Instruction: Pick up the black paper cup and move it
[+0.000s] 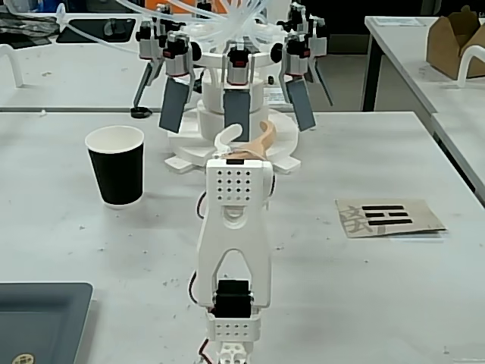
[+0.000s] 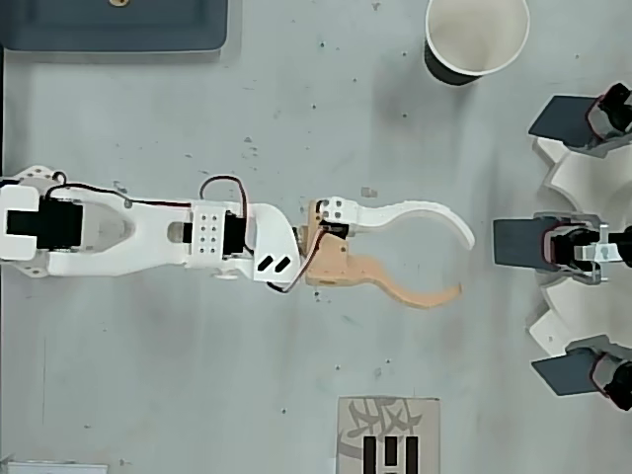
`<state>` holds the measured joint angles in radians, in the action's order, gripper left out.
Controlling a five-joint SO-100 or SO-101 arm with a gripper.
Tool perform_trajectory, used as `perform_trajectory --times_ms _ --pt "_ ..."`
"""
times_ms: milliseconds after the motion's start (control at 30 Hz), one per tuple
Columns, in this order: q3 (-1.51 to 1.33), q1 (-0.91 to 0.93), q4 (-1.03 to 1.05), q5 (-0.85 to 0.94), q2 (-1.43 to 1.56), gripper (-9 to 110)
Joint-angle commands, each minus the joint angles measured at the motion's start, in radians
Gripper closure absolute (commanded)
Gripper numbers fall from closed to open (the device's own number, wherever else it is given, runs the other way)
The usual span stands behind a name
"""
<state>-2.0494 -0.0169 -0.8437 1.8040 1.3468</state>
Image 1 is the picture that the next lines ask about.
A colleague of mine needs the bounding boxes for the silver black motor module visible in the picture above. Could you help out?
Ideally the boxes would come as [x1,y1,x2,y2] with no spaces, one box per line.
[287,2,327,58]
[136,17,162,61]
[163,30,196,79]
[282,32,315,79]
[225,43,254,87]

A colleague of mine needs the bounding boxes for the black flat mat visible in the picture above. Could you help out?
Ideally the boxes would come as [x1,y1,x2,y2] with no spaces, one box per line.
[56,17,138,44]

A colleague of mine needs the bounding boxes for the black table leg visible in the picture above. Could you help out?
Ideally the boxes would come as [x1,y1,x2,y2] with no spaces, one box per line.
[361,33,386,113]

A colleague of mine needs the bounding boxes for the white round pedestal device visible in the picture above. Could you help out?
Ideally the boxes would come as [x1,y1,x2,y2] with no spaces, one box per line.
[164,20,302,175]

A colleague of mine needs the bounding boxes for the brown cardboard box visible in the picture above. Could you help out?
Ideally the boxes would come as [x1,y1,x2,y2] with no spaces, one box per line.
[426,5,485,80]

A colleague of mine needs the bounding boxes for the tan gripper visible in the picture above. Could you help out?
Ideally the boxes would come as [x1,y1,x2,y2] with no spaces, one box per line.
[214,119,278,162]

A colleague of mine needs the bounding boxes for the clear plastic tube bundle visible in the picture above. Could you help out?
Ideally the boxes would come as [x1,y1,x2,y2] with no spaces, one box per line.
[56,0,276,50]

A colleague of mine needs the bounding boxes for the black paper cup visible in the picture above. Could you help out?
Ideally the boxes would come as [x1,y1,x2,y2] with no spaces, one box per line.
[84,126,146,210]

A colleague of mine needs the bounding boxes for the red black forearm cable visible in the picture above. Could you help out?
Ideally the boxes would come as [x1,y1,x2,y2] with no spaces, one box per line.
[196,190,208,221]

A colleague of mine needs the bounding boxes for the printed cardboard card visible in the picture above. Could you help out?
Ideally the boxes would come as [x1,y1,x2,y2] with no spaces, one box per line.
[335,197,448,240]

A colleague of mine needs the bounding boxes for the grey flat paddle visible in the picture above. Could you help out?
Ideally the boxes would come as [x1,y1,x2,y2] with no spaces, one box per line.
[222,90,252,142]
[158,77,189,134]
[308,56,335,108]
[284,78,317,133]
[132,59,166,109]

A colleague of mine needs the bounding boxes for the dark grey tray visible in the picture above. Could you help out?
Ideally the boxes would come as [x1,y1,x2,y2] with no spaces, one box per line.
[0,281,94,364]

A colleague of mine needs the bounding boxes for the white curved bracket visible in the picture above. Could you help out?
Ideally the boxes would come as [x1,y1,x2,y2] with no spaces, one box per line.
[456,45,485,89]
[0,44,24,89]

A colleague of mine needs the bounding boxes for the white printed label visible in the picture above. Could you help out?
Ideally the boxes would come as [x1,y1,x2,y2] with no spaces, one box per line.
[263,87,293,105]

